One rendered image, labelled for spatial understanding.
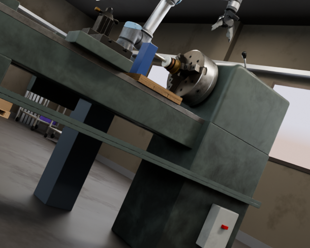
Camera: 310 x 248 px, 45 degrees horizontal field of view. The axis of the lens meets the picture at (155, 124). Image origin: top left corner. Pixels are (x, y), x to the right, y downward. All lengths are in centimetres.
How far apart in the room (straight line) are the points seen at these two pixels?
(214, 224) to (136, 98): 89
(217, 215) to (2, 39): 148
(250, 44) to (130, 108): 446
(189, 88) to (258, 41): 405
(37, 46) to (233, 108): 117
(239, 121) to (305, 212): 269
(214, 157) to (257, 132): 37
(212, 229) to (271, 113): 83
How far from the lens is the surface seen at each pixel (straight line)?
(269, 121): 252
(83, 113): 247
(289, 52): 577
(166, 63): 218
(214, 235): 233
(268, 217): 503
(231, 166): 236
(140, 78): 190
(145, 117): 196
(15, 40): 168
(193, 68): 217
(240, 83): 228
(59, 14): 975
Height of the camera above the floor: 56
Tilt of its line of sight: 4 degrees up
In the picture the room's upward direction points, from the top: 24 degrees clockwise
